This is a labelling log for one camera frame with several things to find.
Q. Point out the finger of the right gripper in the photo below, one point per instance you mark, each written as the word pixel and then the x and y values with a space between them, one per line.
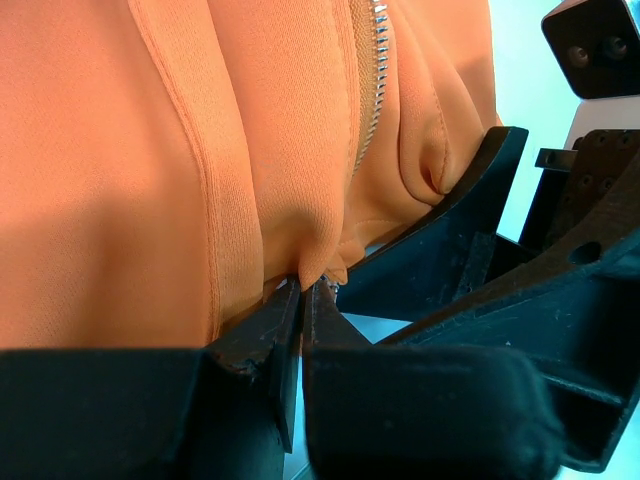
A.
pixel 574 312
pixel 447 253

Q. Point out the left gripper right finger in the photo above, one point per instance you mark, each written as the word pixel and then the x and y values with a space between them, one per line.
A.
pixel 435 412

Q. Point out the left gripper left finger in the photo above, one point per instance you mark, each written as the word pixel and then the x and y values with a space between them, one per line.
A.
pixel 225 411

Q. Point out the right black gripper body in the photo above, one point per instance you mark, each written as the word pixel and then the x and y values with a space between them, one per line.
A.
pixel 573 181

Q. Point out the orange zip jacket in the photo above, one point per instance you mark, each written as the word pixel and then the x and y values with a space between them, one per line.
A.
pixel 166 164

